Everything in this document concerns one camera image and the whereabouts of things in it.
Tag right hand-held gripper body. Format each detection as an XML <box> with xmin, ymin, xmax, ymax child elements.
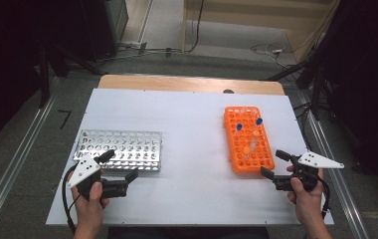
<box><xmin>272</xmin><ymin>150</ymin><xmax>345</xmax><ymax>193</ymax></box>

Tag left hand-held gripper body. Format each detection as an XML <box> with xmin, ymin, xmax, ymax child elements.
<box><xmin>66</xmin><ymin>157</ymin><xmax>129</xmax><ymax>201</ymax></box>

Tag metal test tube rack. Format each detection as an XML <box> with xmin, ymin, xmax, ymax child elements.
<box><xmin>73</xmin><ymin>128</ymin><xmax>163</xmax><ymax>173</ymax></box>

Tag orange plastic test tube rack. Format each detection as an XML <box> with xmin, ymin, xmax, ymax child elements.
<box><xmin>223</xmin><ymin>106</ymin><xmax>276</xmax><ymax>175</ymax></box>

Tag person's left hand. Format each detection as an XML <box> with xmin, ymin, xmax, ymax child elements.
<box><xmin>70</xmin><ymin>181</ymin><xmax>110</xmax><ymax>220</ymax></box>

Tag person's right hand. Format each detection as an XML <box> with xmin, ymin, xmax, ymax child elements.
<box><xmin>285</xmin><ymin>165</ymin><xmax>325</xmax><ymax>227</ymax></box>

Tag black metal stand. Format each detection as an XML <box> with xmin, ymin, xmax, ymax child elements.
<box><xmin>37</xmin><ymin>43</ymin><xmax>109</xmax><ymax>110</ymax></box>
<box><xmin>266</xmin><ymin>59</ymin><xmax>331</xmax><ymax>121</ymax></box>

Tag person's dark clothing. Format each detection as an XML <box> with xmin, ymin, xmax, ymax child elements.
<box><xmin>106</xmin><ymin>226</ymin><xmax>271</xmax><ymax>239</ymax></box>

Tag white table board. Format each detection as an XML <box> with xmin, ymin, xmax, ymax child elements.
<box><xmin>45</xmin><ymin>88</ymin><xmax>335</xmax><ymax>227</ymax></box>

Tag dark curtain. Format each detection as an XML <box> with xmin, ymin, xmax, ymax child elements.
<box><xmin>0</xmin><ymin>0</ymin><xmax>115</xmax><ymax>157</ymax></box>
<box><xmin>309</xmin><ymin>0</ymin><xmax>378</xmax><ymax>202</ymax></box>

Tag wooden table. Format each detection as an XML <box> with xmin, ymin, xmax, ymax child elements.
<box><xmin>96</xmin><ymin>74</ymin><xmax>285</xmax><ymax>97</ymax></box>

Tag grey cabinet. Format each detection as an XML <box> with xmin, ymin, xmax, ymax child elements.
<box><xmin>102</xmin><ymin>0</ymin><xmax>129</xmax><ymax>46</ymax></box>

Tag wooden partition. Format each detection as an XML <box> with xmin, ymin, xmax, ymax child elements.
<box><xmin>181</xmin><ymin>0</ymin><xmax>341</xmax><ymax>64</ymax></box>

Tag left hand-held gripper cable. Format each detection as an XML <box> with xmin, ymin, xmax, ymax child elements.
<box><xmin>61</xmin><ymin>162</ymin><xmax>79</xmax><ymax>235</ymax></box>

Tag hand-held gripper cable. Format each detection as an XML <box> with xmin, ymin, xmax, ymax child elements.
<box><xmin>315</xmin><ymin>175</ymin><xmax>331</xmax><ymax>220</ymax></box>
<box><xmin>61</xmin><ymin>162</ymin><xmax>79</xmax><ymax>235</ymax></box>

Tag right hand-held gripper cable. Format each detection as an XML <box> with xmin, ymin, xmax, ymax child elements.
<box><xmin>315</xmin><ymin>175</ymin><xmax>331</xmax><ymax>220</ymax></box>

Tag black floor cables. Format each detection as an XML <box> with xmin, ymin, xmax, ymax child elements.
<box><xmin>291</xmin><ymin>102</ymin><xmax>314</xmax><ymax>148</ymax></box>

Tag aluminium floor rail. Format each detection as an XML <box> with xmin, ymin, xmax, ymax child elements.
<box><xmin>0</xmin><ymin>77</ymin><xmax>62</xmax><ymax>239</ymax></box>
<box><xmin>296</xmin><ymin>92</ymin><xmax>373</xmax><ymax>239</ymax></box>

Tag white coiled cable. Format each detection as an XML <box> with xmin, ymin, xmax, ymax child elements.
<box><xmin>250</xmin><ymin>42</ymin><xmax>298</xmax><ymax>70</ymax></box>

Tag grey floor cables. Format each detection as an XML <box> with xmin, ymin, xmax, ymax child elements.
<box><xmin>98</xmin><ymin>40</ymin><xmax>185</xmax><ymax>64</ymax></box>

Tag black hanging cable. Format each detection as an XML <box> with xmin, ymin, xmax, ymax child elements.
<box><xmin>186</xmin><ymin>0</ymin><xmax>206</xmax><ymax>54</ymax></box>

